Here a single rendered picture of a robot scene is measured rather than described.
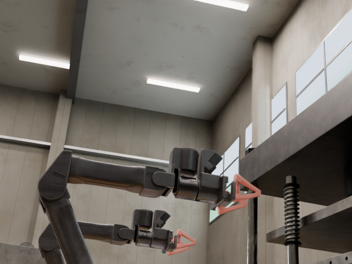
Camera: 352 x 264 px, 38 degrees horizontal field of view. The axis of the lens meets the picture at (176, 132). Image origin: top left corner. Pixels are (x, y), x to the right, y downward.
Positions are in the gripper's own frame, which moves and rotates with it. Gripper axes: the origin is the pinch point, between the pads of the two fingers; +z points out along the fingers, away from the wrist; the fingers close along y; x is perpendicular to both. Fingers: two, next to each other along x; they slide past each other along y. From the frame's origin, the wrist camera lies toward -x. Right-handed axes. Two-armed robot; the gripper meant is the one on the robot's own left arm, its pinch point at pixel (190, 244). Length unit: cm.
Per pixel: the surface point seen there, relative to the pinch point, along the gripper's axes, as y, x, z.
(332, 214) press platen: 29, -30, 74
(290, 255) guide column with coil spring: 55, -14, 65
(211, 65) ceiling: 727, -556, 200
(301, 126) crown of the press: 31, -73, 60
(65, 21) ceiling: 671, -552, -109
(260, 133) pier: 592, -350, 261
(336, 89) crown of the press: 1, -79, 62
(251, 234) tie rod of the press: 95, -33, 59
